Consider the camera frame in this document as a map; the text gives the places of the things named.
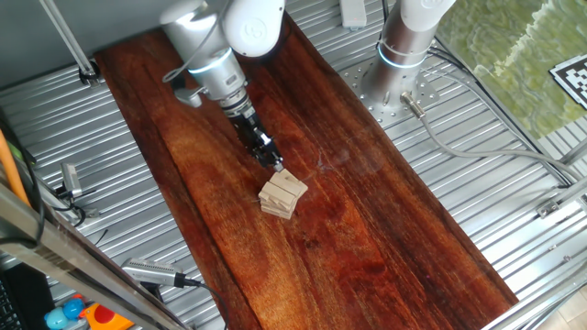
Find white power strip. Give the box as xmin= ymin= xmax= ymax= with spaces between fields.
xmin=338 ymin=0 xmax=368 ymax=29

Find blue plastic toy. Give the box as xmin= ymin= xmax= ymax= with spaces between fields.
xmin=44 ymin=296 xmax=87 ymax=330

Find orange emergency stop box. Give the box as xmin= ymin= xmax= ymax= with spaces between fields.
xmin=80 ymin=302 xmax=135 ymax=330

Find aluminium corner bracket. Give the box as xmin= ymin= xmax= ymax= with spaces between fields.
xmin=536 ymin=176 xmax=587 ymax=219

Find small grey camera on mount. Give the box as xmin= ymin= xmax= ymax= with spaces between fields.
xmin=54 ymin=162 xmax=100 ymax=219

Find aluminium pole with clamp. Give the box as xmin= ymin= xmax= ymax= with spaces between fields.
xmin=39 ymin=0 xmax=102 ymax=88

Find orange pole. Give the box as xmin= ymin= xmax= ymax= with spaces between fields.
xmin=0 ymin=130 xmax=29 ymax=207

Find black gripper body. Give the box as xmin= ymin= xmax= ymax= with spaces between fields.
xmin=227 ymin=108 xmax=272 ymax=155

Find grey base cable with connector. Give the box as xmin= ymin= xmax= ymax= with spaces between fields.
xmin=399 ymin=90 xmax=586 ymax=182

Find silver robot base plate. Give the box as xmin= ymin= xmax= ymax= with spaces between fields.
xmin=341 ymin=54 xmax=441 ymax=129

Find metal frame bar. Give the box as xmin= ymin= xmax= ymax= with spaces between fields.
xmin=0 ymin=182 xmax=194 ymax=330

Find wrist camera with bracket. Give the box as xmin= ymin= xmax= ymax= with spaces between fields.
xmin=172 ymin=72 xmax=208 ymax=109

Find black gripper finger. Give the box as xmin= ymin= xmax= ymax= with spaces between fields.
xmin=260 ymin=130 xmax=285 ymax=173
xmin=253 ymin=145 xmax=277 ymax=171

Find aluminium frame rail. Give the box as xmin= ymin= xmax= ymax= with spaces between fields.
xmin=481 ymin=263 xmax=587 ymax=330

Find brown wooden board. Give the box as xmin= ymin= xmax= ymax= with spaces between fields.
xmin=94 ymin=0 xmax=519 ymax=330

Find black white fiducial marker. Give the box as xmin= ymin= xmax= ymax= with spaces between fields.
xmin=548 ymin=53 xmax=587 ymax=111

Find wooden Jenga block tower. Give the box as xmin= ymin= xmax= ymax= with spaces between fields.
xmin=258 ymin=168 xmax=309 ymax=220

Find black keyboard device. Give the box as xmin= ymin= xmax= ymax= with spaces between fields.
xmin=0 ymin=263 xmax=56 ymax=330

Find black camera cable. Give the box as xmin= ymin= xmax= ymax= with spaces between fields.
xmin=176 ymin=274 xmax=230 ymax=330

